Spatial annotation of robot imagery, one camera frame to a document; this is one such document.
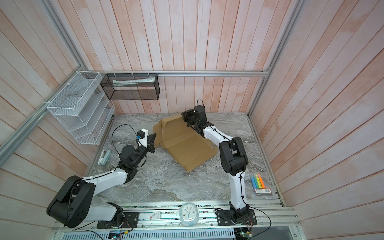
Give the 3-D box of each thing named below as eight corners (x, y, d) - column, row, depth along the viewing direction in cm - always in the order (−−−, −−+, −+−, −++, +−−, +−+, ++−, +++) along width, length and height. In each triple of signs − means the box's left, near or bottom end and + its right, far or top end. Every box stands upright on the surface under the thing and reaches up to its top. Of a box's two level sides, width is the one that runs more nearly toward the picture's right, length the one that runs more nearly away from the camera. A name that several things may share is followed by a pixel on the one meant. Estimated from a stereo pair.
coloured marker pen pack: (255, 195, 83) (256, 194, 82) (250, 175, 91) (251, 174, 89) (271, 195, 83) (273, 194, 82) (264, 175, 91) (266, 174, 89)
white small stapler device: (99, 165, 95) (97, 162, 93) (104, 152, 101) (102, 150, 99) (106, 165, 95) (104, 162, 93) (111, 152, 101) (109, 150, 99)
